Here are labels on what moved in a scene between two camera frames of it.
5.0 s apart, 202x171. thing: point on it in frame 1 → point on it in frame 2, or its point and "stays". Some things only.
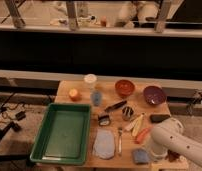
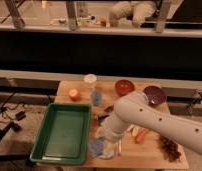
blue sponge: x=141 y=156 → x=96 y=146
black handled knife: x=114 y=106 stays
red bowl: x=124 y=87 stays
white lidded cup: x=90 y=78 stays
